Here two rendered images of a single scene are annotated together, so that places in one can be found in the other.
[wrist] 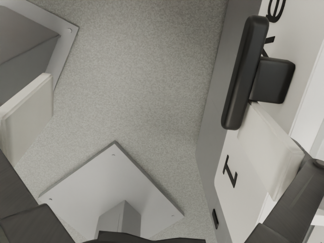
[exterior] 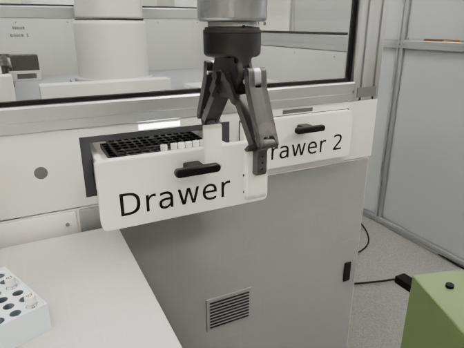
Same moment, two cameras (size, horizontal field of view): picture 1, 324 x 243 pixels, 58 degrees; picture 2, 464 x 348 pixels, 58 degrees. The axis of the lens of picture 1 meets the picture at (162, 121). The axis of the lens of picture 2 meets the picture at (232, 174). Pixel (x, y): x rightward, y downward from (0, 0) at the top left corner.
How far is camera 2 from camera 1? 53 cm
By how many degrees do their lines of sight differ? 56
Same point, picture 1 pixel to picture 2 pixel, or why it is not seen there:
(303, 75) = (184, 156)
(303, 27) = (170, 169)
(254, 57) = (188, 166)
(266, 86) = (195, 163)
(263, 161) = (216, 139)
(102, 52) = not seen: outside the picture
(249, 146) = (217, 152)
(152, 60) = not seen: outside the picture
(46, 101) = (252, 186)
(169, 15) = not seen: outside the picture
